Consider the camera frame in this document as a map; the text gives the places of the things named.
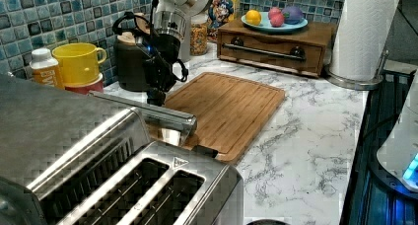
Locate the white paper towel roll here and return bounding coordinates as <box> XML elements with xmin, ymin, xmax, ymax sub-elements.
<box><xmin>325</xmin><ymin>0</ymin><xmax>399</xmax><ymax>91</ymax></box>

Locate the stainless steel slot toaster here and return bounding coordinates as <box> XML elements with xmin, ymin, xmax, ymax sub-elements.
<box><xmin>26</xmin><ymin>140</ymin><xmax>244</xmax><ymax>225</ymax></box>

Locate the dark canister with wooden lid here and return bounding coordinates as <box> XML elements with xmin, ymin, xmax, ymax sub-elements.
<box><xmin>112</xmin><ymin>12</ymin><xmax>150</xmax><ymax>92</ymax></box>

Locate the purple plum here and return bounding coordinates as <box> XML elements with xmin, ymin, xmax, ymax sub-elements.
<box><xmin>281</xmin><ymin>6</ymin><xmax>304</xmax><ymax>25</ymax></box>

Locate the bamboo cutting board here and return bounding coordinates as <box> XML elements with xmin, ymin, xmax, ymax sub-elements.
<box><xmin>165</xmin><ymin>72</ymin><xmax>285</xmax><ymax>164</ymax></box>

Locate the glass oven door with handle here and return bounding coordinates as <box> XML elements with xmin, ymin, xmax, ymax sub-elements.
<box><xmin>89</xmin><ymin>91</ymin><xmax>197</xmax><ymax>147</ymax></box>

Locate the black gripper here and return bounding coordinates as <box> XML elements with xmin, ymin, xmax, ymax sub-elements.
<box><xmin>135</xmin><ymin>35</ymin><xmax>180</xmax><ymax>107</ymax></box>

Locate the wooden drawer box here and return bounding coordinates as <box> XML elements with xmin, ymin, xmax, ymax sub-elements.
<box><xmin>217</xmin><ymin>20</ymin><xmax>336</xmax><ymax>78</ymax></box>

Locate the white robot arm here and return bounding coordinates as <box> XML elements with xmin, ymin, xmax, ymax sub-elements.
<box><xmin>135</xmin><ymin>0</ymin><xmax>212</xmax><ymax>107</ymax></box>

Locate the red bowl under mug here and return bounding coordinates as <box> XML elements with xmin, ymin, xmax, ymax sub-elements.
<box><xmin>65</xmin><ymin>73</ymin><xmax>104</xmax><ymax>95</ymax></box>

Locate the light blue plate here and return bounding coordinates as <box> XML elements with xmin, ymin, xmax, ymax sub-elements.
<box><xmin>241</xmin><ymin>11</ymin><xmax>310</xmax><ymax>35</ymax></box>

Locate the steel kettle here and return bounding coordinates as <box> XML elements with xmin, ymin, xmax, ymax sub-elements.
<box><xmin>246</xmin><ymin>219</ymin><xmax>290</xmax><ymax>225</ymax></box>

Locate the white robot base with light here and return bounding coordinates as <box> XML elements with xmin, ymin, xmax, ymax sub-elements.
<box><xmin>370</xmin><ymin>70</ymin><xmax>418</xmax><ymax>199</ymax></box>

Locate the red strawberry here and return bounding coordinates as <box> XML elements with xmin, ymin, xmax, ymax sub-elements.
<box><xmin>270</xmin><ymin>14</ymin><xmax>285</xmax><ymax>28</ymax></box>

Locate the yellow mug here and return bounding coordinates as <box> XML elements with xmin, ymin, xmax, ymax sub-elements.
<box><xmin>52</xmin><ymin>42</ymin><xmax>107</xmax><ymax>86</ymax></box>

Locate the colourful cereal box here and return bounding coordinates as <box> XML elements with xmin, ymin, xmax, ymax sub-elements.
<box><xmin>207</xmin><ymin>0</ymin><xmax>240</xmax><ymax>42</ymax></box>

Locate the glass jar of cereal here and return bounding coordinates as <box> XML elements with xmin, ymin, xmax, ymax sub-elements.
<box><xmin>190</xmin><ymin>14</ymin><xmax>207</xmax><ymax>55</ymax></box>

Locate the red fruit at plate edge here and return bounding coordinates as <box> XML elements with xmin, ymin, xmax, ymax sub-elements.
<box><xmin>268</xmin><ymin>7</ymin><xmax>281</xmax><ymax>19</ymax></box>

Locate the stainless steel toaster oven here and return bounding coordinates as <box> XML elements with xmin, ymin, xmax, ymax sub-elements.
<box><xmin>0</xmin><ymin>75</ymin><xmax>151</xmax><ymax>225</ymax></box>

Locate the yellow lemon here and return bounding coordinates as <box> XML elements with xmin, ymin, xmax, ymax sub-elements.
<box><xmin>245</xmin><ymin>10</ymin><xmax>262</xmax><ymax>26</ymax></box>

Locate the orange bottle with white cap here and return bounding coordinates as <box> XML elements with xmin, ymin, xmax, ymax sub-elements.
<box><xmin>30</xmin><ymin>47</ymin><xmax>64</xmax><ymax>89</ymax></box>

